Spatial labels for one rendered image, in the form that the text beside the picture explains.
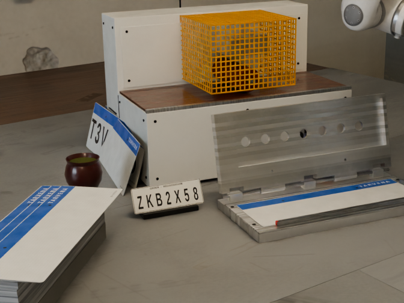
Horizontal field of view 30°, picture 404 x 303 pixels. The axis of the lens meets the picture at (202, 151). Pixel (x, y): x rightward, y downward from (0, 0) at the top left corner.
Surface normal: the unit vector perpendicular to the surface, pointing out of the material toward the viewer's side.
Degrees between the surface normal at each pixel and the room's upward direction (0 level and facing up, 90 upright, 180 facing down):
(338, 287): 0
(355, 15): 93
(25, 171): 0
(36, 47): 90
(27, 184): 0
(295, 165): 76
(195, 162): 90
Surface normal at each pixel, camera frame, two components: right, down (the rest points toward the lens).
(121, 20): 0.38, 0.27
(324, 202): -0.02, -0.95
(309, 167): 0.36, 0.04
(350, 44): 0.57, 0.24
